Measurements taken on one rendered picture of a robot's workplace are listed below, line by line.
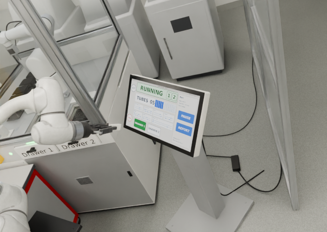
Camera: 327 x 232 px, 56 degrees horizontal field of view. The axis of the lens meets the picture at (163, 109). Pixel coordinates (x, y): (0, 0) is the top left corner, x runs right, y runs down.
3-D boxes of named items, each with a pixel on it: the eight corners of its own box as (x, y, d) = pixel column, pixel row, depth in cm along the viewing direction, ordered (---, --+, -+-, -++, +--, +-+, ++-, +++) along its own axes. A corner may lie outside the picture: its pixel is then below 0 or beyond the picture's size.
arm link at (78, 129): (63, 118, 137) (75, 117, 141) (62, 137, 138) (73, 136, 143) (74, 124, 131) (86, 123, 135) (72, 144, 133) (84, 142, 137)
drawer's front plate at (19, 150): (59, 152, 202) (49, 141, 196) (23, 159, 210) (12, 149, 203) (59, 150, 204) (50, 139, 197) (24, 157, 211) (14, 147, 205)
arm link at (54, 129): (76, 141, 130) (71, 111, 132) (40, 145, 119) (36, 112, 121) (63, 144, 138) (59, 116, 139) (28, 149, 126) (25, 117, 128)
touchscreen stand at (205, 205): (216, 263, 197) (166, 168, 135) (166, 229, 227) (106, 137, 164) (254, 203, 219) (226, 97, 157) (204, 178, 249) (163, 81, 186)
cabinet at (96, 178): (158, 207, 242) (117, 141, 193) (49, 221, 269) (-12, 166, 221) (166, 124, 314) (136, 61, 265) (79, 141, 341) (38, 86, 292)
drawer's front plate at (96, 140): (100, 144, 194) (93, 133, 187) (62, 151, 202) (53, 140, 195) (101, 142, 195) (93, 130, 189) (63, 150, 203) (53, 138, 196)
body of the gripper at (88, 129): (85, 125, 135) (102, 123, 142) (75, 119, 141) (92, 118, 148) (83, 140, 137) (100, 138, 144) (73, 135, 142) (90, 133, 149)
